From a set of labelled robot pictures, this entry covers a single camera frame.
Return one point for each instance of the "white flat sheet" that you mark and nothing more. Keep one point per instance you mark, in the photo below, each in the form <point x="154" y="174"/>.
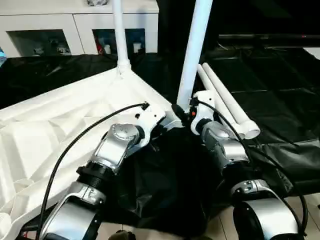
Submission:
<point x="312" y="52"/>

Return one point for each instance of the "black table mat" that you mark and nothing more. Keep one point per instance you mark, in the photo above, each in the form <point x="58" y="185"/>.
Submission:
<point x="170" y="180"/>

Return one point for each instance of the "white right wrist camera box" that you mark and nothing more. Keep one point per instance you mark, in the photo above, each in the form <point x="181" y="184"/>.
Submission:
<point x="204" y="107"/>

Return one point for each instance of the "clear crystal trophy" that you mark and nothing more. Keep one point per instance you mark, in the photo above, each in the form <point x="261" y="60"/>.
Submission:
<point x="97" y="1"/>

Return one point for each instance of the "black low cabinet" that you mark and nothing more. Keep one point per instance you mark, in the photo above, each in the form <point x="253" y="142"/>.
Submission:
<point x="260" y="22"/>

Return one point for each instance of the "white glass-door cabinet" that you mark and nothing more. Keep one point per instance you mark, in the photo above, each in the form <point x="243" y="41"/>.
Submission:
<point x="60" y="25"/>

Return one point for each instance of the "white plastic table top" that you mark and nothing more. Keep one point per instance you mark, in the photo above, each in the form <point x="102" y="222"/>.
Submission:
<point x="50" y="135"/>

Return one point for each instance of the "white plastic table leg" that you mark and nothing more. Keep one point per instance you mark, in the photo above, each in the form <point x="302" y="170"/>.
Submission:
<point x="195" y="50"/>
<point x="120" y="35"/>
<point x="212" y="85"/>
<point x="227" y="92"/>

